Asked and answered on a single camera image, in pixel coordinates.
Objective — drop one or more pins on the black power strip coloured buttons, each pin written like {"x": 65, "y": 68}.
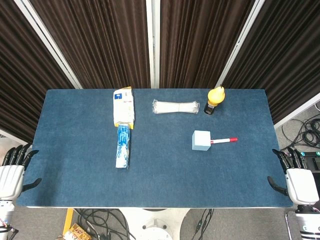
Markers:
{"x": 311, "y": 153}

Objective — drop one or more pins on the light blue cube block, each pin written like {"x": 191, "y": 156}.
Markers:
{"x": 200, "y": 141}

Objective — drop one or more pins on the black foot pedal box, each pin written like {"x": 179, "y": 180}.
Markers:
{"x": 312, "y": 162}

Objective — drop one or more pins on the white metal frame post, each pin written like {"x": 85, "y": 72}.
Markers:
{"x": 240, "y": 42}
{"x": 153, "y": 45}
{"x": 50, "y": 47}

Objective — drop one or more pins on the red and white marker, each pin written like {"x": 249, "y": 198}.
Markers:
{"x": 222, "y": 141}

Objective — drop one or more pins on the dark brown pleated curtain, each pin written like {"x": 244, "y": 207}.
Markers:
{"x": 195, "y": 45}
{"x": 100, "y": 45}
{"x": 282, "y": 62}
{"x": 22, "y": 75}

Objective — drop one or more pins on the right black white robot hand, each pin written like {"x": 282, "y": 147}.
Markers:
{"x": 301, "y": 185}

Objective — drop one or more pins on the yellow printed cardboard box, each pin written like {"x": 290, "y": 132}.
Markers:
{"x": 77, "y": 232}

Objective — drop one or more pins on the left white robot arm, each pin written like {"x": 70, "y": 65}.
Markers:
{"x": 5, "y": 212}

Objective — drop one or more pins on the blue white plastic packet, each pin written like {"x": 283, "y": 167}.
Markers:
{"x": 123, "y": 145}

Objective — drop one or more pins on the yellow table leg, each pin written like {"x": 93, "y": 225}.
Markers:
{"x": 68, "y": 221}

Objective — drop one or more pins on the blue felt table mat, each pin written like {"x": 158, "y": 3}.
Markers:
{"x": 75, "y": 150}

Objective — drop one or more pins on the white metal frame rail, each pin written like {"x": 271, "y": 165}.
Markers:
{"x": 297, "y": 112}

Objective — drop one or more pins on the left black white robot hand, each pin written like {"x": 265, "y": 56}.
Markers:
{"x": 11, "y": 178}

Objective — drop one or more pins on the dark bottle with yellow cap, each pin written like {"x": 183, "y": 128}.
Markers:
{"x": 216, "y": 96}

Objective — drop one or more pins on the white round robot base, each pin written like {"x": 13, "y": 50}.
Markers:
{"x": 155, "y": 225}

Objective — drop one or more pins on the white yellow paper package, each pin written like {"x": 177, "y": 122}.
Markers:
{"x": 123, "y": 107}

